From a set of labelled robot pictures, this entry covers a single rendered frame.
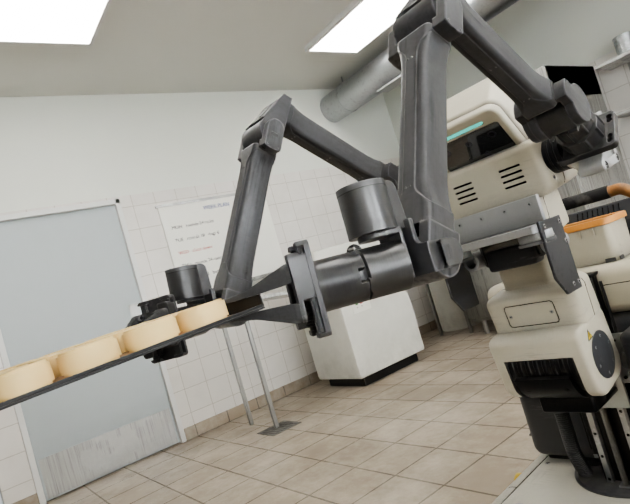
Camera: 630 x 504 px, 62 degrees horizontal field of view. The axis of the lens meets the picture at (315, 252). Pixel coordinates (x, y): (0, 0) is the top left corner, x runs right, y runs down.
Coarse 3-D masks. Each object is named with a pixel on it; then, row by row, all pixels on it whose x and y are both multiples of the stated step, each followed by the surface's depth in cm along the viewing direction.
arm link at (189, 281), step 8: (192, 264) 93; (200, 264) 95; (168, 272) 92; (176, 272) 92; (184, 272) 92; (192, 272) 93; (200, 272) 95; (168, 280) 93; (176, 280) 92; (184, 280) 92; (192, 280) 92; (200, 280) 95; (208, 280) 96; (168, 288) 93; (176, 288) 92; (184, 288) 92; (192, 288) 92; (200, 288) 94; (208, 288) 95; (176, 296) 92; (184, 296) 91; (192, 296) 92; (208, 296) 96
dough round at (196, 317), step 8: (208, 304) 51; (216, 304) 51; (224, 304) 52; (184, 312) 51; (192, 312) 50; (200, 312) 50; (208, 312) 50; (216, 312) 51; (224, 312) 52; (184, 320) 50; (192, 320) 50; (200, 320) 50; (208, 320) 50; (216, 320) 51; (184, 328) 51; (192, 328) 50
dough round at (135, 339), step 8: (160, 320) 47; (168, 320) 48; (136, 328) 47; (144, 328) 46; (152, 328) 47; (160, 328) 47; (168, 328) 47; (176, 328) 48; (128, 336) 47; (136, 336) 46; (144, 336) 46; (152, 336) 46; (160, 336) 47; (168, 336) 47; (128, 344) 47; (136, 344) 46; (144, 344) 46; (152, 344) 47
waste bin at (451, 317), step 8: (440, 280) 570; (432, 288) 579; (440, 288) 571; (432, 296) 584; (440, 296) 573; (448, 296) 569; (440, 304) 576; (448, 304) 570; (456, 304) 567; (440, 312) 580; (448, 312) 572; (456, 312) 568; (440, 320) 585; (448, 320) 574; (456, 320) 569; (464, 320) 567; (448, 328) 577; (456, 328) 570
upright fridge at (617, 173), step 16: (576, 80) 431; (592, 80) 447; (592, 96) 441; (592, 112) 435; (576, 176) 400; (592, 176) 413; (608, 176) 428; (624, 176) 444; (560, 192) 411; (576, 192) 401; (576, 208) 403; (480, 272) 484; (496, 272) 471; (480, 288) 488; (480, 304) 491; (480, 320) 501
